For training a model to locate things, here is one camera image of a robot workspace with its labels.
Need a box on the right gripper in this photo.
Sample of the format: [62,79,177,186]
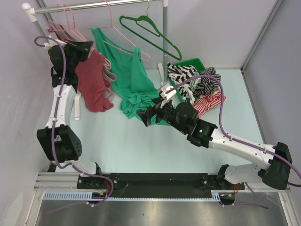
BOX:
[136,97,188,134]

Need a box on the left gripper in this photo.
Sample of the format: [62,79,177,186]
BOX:
[63,40,93,72]

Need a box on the pink wire hanger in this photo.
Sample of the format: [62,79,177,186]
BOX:
[48,3,87,42]

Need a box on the dark red tank top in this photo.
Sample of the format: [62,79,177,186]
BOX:
[48,41,113,113]

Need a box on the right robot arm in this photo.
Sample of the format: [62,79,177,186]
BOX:
[137,98,292,190]

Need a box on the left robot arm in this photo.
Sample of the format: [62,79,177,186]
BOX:
[37,38,104,188]

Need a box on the dusty pink tank top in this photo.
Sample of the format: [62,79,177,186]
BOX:
[55,23,117,103]

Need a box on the green tank top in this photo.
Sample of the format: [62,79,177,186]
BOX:
[91,28,158,120]

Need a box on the pink hanger under green top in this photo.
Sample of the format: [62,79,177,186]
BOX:
[88,0,152,63]

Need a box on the green plastic hanger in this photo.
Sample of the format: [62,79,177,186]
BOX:
[119,0,182,61]

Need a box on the black white zigzag garment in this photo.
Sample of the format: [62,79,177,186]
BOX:
[167,63,197,104]

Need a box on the red white striped garment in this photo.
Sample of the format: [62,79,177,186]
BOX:
[193,90,226,118]

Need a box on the dark striped garment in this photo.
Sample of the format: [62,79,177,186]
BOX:
[190,67,221,96]

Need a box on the green plastic bin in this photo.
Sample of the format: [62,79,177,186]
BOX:
[167,58,206,103]

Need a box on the metal clothes rack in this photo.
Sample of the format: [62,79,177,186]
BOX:
[22,0,168,84]

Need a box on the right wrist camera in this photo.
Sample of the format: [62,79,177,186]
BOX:
[158,83,176,108]

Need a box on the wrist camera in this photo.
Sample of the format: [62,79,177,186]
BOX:
[44,37,67,48]
[158,83,176,108]

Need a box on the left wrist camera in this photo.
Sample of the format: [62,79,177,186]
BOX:
[44,37,67,48]

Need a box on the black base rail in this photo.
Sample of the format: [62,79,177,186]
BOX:
[77,173,236,204]

